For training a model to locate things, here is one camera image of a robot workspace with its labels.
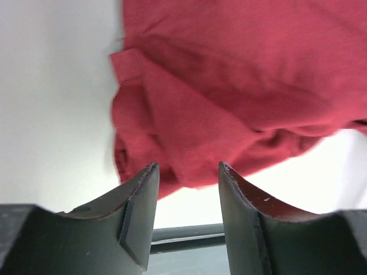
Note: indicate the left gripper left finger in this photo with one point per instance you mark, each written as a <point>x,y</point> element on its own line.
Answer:
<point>109,235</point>

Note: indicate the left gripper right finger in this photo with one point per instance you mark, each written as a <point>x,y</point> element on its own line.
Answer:
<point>265,235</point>

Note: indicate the dark red t-shirt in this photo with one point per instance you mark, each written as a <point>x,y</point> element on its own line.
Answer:
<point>250,83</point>

